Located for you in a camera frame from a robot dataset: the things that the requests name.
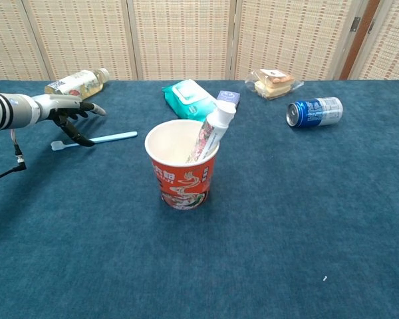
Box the white toothpaste tube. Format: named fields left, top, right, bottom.
left=185, top=100, right=237, bottom=164

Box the teal wet wipes pack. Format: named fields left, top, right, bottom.
left=162, top=78, right=227, bottom=122

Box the light blue toothbrush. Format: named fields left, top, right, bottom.
left=51, top=131, right=138, bottom=152

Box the wrapped sandwich cake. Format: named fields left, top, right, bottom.
left=245, top=68, right=305, bottom=100

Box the narrow bamboo screen panel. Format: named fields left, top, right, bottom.
left=348, top=0, right=399, bottom=80

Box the yellow drink plastic bottle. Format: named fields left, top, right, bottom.
left=44, top=67, right=110, bottom=100

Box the red paper noodle cup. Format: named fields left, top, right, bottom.
left=144, top=119, right=219, bottom=211

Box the small purple tissue pack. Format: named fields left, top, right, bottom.
left=216, top=90, right=241, bottom=109

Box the wide bamboo folding screen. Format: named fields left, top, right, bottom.
left=0, top=0, right=356, bottom=81

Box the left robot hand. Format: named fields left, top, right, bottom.
left=33, top=94, right=106, bottom=148

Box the blue drink can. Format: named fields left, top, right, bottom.
left=287, top=96, right=344, bottom=129

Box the brown wooden post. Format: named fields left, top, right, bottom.
left=338, top=0, right=382, bottom=80

